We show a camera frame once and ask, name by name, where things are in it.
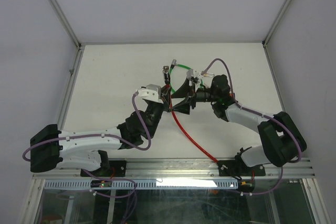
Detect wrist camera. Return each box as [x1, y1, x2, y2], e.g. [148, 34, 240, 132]
[186, 69, 203, 91]
[137, 84, 163, 103]

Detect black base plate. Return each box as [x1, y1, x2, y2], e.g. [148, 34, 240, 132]
[217, 160, 266, 178]
[90, 160, 127, 178]

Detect red cable lock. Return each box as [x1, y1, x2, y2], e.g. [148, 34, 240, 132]
[162, 71, 219, 164]

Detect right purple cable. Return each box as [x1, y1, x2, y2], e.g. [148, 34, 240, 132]
[201, 58, 302, 196]

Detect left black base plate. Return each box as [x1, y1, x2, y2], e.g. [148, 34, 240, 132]
[90, 160, 127, 178]

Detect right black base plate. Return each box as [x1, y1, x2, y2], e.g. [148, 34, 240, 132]
[217, 160, 266, 178]

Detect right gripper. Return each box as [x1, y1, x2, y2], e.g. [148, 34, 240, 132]
[170, 78, 218, 115]

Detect silver keys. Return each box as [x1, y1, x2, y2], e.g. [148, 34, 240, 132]
[162, 66, 170, 74]

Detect white slotted cable duct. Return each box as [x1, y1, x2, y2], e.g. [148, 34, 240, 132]
[44, 178, 238, 190]

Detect aluminium front rail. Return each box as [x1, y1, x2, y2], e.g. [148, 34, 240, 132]
[33, 158, 316, 180]

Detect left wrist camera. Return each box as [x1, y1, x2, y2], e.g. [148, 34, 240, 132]
[137, 84, 163, 103]

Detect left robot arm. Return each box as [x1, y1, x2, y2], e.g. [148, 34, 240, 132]
[23, 84, 171, 176]

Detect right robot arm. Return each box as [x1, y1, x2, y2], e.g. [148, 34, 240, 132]
[171, 74, 307, 179]

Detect green cable lock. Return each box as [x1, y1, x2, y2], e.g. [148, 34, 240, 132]
[170, 59, 203, 94]

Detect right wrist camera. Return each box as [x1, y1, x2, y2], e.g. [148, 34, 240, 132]
[186, 69, 203, 91]

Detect brass long-shackle padlock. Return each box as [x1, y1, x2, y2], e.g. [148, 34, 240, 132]
[201, 71, 215, 78]

